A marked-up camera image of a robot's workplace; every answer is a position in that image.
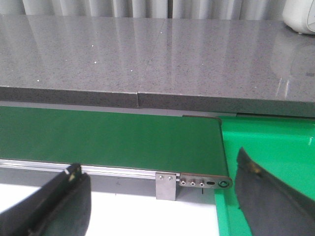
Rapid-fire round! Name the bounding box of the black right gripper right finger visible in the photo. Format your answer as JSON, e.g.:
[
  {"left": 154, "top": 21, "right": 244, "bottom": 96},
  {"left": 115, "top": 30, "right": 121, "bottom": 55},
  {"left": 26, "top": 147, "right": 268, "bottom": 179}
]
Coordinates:
[{"left": 235, "top": 148, "right": 315, "bottom": 236}]

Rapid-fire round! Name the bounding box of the steel conveyor support bracket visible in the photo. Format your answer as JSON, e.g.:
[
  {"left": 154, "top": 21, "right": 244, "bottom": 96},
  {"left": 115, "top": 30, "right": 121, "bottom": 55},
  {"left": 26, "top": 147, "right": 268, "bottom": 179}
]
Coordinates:
[{"left": 156, "top": 172, "right": 177, "bottom": 201}]

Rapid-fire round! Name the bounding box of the grey pleated curtain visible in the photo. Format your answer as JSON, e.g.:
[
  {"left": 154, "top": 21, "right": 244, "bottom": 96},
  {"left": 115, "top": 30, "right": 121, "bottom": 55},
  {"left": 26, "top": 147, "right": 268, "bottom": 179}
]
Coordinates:
[{"left": 0, "top": 0, "right": 285, "bottom": 20}]

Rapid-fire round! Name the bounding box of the aluminium conveyor side rail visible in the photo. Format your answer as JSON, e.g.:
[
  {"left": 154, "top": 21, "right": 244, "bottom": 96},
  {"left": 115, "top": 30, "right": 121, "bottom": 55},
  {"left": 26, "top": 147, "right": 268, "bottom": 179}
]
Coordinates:
[{"left": 0, "top": 159, "right": 180, "bottom": 179}]

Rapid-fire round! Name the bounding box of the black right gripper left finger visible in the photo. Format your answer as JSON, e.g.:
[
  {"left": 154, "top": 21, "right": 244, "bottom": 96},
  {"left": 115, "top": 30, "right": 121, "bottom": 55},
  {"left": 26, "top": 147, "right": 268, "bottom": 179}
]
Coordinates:
[{"left": 0, "top": 163, "right": 92, "bottom": 236}]

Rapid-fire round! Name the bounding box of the white appliance on countertop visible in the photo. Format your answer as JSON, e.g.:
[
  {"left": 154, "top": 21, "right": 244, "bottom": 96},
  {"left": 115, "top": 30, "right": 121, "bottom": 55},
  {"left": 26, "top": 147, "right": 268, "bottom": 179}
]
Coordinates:
[{"left": 282, "top": 0, "right": 315, "bottom": 35}]

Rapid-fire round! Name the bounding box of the bright green plastic bin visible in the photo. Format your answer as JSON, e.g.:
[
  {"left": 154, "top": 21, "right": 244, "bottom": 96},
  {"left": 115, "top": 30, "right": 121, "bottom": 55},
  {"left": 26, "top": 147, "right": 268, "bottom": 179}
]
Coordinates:
[{"left": 213, "top": 115, "right": 315, "bottom": 236}]

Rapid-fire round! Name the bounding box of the green conveyor belt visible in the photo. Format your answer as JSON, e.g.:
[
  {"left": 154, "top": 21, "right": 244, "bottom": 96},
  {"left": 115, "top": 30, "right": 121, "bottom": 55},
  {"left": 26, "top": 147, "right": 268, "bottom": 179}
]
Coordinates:
[{"left": 0, "top": 107, "right": 228, "bottom": 176}]

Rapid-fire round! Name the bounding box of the grey stone countertop slab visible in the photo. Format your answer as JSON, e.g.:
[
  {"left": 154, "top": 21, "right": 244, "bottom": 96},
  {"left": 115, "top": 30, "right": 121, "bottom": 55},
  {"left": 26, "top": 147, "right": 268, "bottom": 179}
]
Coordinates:
[{"left": 0, "top": 15, "right": 315, "bottom": 118}]

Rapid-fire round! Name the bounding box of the conveyor end roller plate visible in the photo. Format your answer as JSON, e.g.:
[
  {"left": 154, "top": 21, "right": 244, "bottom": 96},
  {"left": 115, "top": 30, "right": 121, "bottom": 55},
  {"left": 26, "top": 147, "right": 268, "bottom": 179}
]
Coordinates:
[{"left": 179, "top": 173, "right": 233, "bottom": 189}]

